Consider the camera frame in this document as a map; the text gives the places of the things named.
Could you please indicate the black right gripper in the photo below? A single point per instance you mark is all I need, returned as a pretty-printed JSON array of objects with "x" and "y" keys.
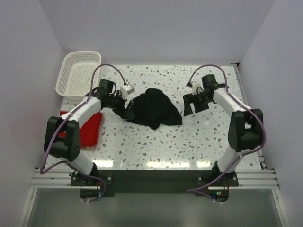
[{"x": 190, "y": 99}]

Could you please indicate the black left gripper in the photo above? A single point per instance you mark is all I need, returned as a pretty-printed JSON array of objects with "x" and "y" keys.
[{"x": 129, "y": 114}]

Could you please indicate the black t shirt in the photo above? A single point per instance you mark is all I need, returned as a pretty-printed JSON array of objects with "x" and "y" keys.
[{"x": 154, "y": 108}]

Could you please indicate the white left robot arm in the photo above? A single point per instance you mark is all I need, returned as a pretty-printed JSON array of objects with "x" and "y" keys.
[{"x": 62, "y": 137}]

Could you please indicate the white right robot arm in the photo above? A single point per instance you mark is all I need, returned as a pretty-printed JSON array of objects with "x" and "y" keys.
[{"x": 246, "y": 130}]

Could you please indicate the red folded t shirt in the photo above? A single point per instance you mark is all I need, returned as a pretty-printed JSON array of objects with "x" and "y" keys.
[{"x": 89, "y": 132}]

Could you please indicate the white plastic basket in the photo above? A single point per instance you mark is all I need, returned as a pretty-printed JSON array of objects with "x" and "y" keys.
[{"x": 74, "y": 79}]

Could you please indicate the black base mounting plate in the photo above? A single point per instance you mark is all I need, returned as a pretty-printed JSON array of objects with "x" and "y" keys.
[{"x": 108, "y": 183}]

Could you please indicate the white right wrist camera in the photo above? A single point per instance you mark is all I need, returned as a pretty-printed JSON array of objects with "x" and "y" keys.
[{"x": 196, "y": 88}]

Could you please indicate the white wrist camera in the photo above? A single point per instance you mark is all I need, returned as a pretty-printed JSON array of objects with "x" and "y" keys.
[
  {"x": 196, "y": 88},
  {"x": 126, "y": 90}
]

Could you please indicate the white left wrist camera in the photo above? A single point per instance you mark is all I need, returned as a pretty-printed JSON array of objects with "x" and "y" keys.
[{"x": 126, "y": 90}]

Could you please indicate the aluminium frame rail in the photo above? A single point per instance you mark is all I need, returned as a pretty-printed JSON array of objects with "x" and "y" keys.
[{"x": 260, "y": 179}]

